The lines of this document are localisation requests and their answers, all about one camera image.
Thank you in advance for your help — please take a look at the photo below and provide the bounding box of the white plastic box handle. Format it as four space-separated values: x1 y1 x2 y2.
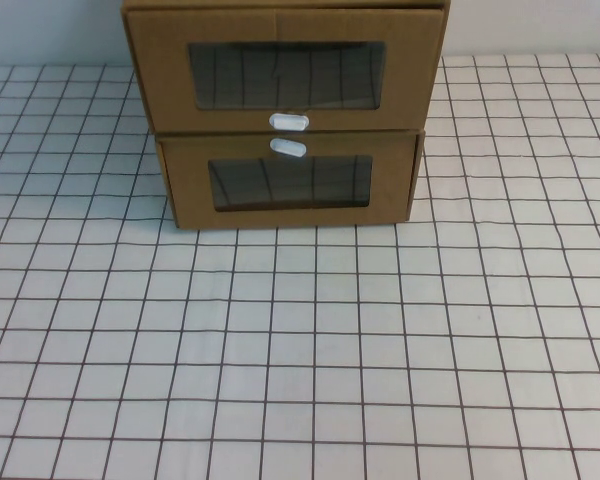
268 112 312 133
269 137 308 160

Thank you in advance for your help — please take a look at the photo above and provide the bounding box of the brown windowed shoe box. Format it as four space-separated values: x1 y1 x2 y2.
121 0 450 137
157 128 426 232

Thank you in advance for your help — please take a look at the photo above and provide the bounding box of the white grid-pattern tablecloth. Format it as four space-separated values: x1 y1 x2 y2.
0 52 600 480

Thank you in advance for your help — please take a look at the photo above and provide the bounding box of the brown windowed shoe box, small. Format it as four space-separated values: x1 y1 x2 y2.
157 128 426 232

